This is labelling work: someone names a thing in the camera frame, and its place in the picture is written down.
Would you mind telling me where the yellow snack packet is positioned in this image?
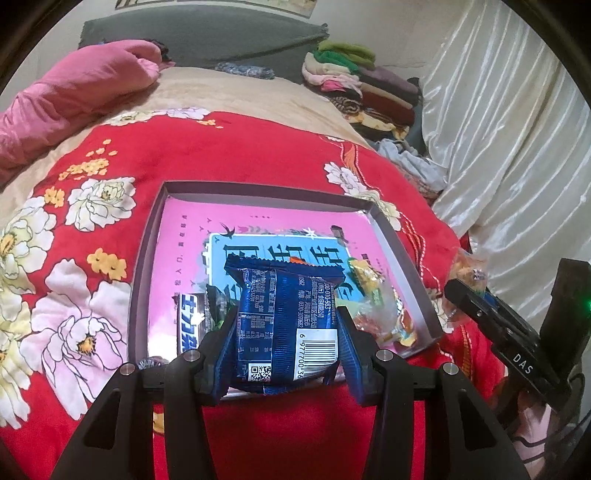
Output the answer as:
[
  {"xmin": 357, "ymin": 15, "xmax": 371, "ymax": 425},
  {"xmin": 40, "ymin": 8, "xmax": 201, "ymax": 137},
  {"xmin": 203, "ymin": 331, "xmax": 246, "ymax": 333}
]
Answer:
[{"xmin": 392, "ymin": 318, "xmax": 422, "ymax": 349}]

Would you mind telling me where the pink quilt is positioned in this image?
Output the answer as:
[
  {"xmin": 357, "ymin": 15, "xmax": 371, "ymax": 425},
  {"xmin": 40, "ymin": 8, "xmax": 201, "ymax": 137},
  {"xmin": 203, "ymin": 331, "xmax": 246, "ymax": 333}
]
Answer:
[{"xmin": 0, "ymin": 41, "xmax": 162, "ymax": 185}]

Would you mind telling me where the white satin curtain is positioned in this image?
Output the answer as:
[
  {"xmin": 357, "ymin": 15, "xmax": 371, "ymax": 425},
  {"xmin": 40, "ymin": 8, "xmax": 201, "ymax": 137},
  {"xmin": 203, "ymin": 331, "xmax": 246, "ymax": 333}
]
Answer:
[{"xmin": 418, "ymin": 0, "xmax": 591, "ymax": 324}]

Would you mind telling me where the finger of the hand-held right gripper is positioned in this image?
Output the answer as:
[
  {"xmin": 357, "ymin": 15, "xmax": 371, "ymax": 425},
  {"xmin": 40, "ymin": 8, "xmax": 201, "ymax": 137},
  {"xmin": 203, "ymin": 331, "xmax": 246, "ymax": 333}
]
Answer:
[
  {"xmin": 445, "ymin": 279, "xmax": 513, "ymax": 352},
  {"xmin": 482, "ymin": 288, "xmax": 539, "ymax": 340}
]

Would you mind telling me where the clear zip bag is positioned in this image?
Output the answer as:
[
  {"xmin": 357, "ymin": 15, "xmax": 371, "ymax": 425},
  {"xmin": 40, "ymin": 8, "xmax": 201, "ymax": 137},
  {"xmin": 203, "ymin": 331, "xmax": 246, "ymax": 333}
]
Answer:
[{"xmin": 353, "ymin": 291, "xmax": 419, "ymax": 347}]

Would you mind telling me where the pink book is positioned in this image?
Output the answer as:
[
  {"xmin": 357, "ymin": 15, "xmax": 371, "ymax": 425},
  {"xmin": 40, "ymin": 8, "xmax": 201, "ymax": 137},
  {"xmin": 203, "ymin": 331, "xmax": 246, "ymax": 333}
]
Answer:
[{"xmin": 148, "ymin": 196, "xmax": 428, "ymax": 361}]

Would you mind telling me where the loose light cloth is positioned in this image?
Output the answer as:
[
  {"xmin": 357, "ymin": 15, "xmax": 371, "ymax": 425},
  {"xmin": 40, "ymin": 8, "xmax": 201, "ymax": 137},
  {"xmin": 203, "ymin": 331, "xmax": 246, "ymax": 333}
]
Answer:
[{"xmin": 374, "ymin": 138, "xmax": 448, "ymax": 199}]

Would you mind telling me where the pile of folded clothes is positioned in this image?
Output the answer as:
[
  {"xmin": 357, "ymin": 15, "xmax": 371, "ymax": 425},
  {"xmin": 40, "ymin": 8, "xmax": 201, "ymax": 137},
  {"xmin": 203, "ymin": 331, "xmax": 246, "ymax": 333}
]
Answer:
[{"xmin": 301, "ymin": 39, "xmax": 422, "ymax": 139}]

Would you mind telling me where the clear packet brown snack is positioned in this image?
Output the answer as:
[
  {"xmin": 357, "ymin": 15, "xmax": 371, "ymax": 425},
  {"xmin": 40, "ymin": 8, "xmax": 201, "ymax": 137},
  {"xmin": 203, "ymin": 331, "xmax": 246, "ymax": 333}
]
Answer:
[{"xmin": 434, "ymin": 247, "xmax": 490, "ymax": 330}]

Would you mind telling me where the black cable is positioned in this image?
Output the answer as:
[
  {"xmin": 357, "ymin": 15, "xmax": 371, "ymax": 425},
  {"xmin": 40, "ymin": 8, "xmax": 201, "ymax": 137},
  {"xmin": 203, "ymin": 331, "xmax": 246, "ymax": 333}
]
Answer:
[{"xmin": 545, "ymin": 369, "xmax": 591, "ymax": 444}]

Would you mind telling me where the blue patterned cloth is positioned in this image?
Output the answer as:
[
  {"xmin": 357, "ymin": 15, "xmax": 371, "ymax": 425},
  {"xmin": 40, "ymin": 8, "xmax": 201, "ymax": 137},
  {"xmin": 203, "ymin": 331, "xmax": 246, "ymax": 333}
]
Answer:
[{"xmin": 215, "ymin": 61, "xmax": 275, "ymax": 79}]

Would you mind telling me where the red floral blanket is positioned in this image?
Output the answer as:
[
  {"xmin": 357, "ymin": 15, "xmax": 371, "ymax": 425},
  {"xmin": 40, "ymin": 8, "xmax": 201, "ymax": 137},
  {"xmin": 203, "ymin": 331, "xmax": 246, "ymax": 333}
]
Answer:
[{"xmin": 0, "ymin": 111, "xmax": 509, "ymax": 480}]

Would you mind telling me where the grey shallow box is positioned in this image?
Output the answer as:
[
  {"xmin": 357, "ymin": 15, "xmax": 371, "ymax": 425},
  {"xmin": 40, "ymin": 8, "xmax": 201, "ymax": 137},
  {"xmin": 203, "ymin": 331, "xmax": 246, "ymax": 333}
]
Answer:
[{"xmin": 129, "ymin": 181, "xmax": 444, "ymax": 393}]

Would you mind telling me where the grey headboard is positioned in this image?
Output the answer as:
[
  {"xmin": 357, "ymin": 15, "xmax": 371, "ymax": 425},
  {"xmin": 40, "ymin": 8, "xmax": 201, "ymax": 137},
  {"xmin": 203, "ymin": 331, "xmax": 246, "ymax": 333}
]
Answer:
[{"xmin": 78, "ymin": 4, "xmax": 331, "ymax": 84}]

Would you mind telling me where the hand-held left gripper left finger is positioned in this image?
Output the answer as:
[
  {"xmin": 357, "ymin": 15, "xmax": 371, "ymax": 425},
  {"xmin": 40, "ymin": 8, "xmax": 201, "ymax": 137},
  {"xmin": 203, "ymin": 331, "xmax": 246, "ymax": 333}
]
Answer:
[{"xmin": 51, "ymin": 318, "xmax": 238, "ymax": 480}]

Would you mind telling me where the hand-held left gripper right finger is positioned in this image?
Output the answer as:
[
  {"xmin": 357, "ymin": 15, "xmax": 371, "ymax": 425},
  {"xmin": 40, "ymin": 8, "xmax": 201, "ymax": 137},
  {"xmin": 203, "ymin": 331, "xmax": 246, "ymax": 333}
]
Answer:
[{"xmin": 337, "ymin": 305, "xmax": 529, "ymax": 480}]

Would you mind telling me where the blue snack packet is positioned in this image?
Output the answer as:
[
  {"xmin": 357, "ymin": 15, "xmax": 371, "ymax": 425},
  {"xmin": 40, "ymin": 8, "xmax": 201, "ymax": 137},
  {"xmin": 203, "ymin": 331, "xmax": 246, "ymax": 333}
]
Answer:
[{"xmin": 224, "ymin": 256, "xmax": 345, "ymax": 395}]

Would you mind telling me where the black white bar packet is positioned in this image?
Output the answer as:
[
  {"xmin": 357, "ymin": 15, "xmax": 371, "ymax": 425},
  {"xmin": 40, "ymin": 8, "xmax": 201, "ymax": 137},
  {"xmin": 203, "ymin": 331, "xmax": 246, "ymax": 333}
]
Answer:
[{"xmin": 174, "ymin": 291, "xmax": 220, "ymax": 367}]

